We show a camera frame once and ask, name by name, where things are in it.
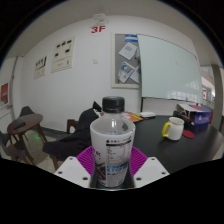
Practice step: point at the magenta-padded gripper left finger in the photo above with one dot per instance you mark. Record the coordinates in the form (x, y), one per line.
(73, 171)

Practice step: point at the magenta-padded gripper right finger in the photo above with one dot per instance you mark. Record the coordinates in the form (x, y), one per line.
(150, 170)

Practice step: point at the clear plastic water bottle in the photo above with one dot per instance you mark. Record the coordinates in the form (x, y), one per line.
(112, 146)

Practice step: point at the black jacket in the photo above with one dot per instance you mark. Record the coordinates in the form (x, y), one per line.
(75, 138)

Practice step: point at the wooden chair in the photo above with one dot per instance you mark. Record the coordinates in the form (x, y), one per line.
(71, 125)

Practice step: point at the flat round red coaster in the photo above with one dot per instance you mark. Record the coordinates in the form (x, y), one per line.
(188, 134)

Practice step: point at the flat white case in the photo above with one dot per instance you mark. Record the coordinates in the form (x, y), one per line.
(147, 114)

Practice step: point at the red and black tool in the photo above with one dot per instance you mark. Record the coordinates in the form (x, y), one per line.
(182, 116)

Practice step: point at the blue and white paper bag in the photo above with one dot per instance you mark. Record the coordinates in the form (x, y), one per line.
(199, 115)

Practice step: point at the grey chair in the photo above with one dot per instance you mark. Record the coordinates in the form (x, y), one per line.
(26, 111)

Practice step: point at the red and white sign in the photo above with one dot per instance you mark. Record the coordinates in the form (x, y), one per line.
(204, 93)

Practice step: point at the large glass whiteboard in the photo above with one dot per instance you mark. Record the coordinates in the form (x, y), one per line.
(168, 68)

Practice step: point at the grey bulletin board with papers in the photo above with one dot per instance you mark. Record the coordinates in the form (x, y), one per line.
(126, 61)

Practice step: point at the small white wall poster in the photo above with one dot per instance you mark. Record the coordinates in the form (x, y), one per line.
(40, 67)

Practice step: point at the large white wall poster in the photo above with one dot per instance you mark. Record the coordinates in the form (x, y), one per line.
(63, 54)

